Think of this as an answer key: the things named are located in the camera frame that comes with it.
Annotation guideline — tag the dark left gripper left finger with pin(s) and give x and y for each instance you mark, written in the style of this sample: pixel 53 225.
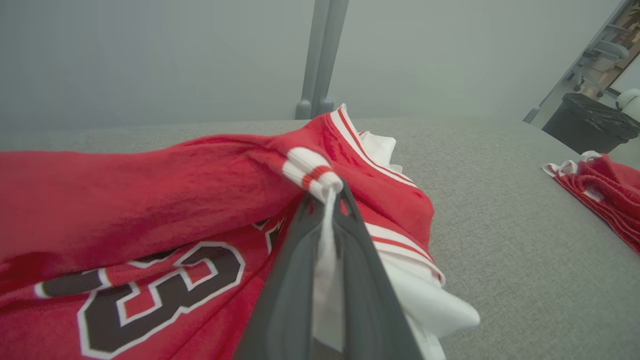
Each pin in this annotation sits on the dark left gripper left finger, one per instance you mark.
pixel 285 300

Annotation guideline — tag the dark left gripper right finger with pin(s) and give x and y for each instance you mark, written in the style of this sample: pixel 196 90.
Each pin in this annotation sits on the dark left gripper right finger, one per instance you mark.
pixel 367 300

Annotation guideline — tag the red basketball jersey white trim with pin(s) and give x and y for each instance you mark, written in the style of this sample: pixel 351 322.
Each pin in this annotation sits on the red basketball jersey white trim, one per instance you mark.
pixel 150 200

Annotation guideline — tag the red shorts with white stripe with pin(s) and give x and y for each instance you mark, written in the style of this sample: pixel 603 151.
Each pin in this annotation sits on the red shorts with white stripe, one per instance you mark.
pixel 610 200

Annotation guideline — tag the black trash bin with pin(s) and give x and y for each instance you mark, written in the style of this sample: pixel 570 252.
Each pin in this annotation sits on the black trash bin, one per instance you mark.
pixel 585 125

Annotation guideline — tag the white round object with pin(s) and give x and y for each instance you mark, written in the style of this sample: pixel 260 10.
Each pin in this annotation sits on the white round object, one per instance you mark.
pixel 630 102

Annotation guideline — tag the grey office chair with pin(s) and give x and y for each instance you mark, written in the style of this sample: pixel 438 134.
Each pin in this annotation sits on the grey office chair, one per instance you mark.
pixel 607 50

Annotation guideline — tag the grey partition post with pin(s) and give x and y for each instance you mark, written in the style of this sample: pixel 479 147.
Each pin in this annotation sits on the grey partition post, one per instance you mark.
pixel 322 50

